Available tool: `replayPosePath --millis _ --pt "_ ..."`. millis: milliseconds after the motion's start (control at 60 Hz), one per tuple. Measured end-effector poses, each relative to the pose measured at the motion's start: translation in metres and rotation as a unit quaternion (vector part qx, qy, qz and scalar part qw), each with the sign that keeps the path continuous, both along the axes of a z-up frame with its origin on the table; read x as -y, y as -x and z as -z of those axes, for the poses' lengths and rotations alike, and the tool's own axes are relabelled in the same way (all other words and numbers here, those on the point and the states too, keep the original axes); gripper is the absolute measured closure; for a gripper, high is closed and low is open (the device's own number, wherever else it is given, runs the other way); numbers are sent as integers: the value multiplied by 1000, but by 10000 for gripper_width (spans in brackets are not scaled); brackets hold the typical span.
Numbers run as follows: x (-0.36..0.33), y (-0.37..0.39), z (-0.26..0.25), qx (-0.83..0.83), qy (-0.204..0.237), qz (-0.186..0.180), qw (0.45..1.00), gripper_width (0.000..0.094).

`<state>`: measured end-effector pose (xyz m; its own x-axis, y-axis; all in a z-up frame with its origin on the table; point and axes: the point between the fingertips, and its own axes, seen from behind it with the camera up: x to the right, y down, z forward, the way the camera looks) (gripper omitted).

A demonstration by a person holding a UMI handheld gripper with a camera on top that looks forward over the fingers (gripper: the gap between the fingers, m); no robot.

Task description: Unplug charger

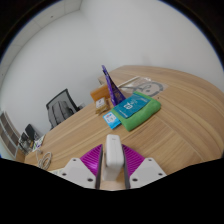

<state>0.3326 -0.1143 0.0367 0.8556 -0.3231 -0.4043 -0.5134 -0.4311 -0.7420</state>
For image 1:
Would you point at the small black chair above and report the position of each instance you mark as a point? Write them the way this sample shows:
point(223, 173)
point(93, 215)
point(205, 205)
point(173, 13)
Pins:
point(30, 131)

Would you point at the clear printed plastic bag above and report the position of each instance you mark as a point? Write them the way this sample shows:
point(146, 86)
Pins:
point(146, 87)

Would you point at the stack of dark boxes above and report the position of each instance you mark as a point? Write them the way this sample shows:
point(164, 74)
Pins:
point(26, 143)

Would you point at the green cloth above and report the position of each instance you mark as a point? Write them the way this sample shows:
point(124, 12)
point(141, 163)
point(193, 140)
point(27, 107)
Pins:
point(143, 115)

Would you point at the white charger block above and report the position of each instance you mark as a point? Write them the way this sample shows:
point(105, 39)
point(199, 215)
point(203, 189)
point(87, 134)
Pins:
point(113, 156)

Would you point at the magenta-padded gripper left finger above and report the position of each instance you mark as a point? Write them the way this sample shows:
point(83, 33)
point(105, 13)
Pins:
point(81, 170)

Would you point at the small blue packet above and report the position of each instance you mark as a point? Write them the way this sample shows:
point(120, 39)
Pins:
point(111, 120)

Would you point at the small tan box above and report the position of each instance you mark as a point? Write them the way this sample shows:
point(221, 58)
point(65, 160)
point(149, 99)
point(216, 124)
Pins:
point(101, 105)

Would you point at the wooden shelf cabinet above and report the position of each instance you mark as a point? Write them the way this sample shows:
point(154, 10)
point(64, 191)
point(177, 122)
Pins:
point(8, 136)

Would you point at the black office chair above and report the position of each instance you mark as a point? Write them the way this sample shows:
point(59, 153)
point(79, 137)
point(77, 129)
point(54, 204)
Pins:
point(63, 96)

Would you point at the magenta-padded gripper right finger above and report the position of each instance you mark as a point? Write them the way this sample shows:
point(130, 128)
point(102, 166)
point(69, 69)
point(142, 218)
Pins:
point(143, 170)

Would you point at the grey backpack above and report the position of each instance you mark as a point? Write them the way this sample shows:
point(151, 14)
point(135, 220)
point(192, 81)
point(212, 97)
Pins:
point(61, 113)

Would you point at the purple standing card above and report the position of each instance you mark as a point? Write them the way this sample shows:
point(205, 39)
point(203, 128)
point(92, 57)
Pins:
point(114, 90)

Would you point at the teal printed card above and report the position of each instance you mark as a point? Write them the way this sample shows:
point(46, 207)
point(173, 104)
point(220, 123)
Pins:
point(131, 105)

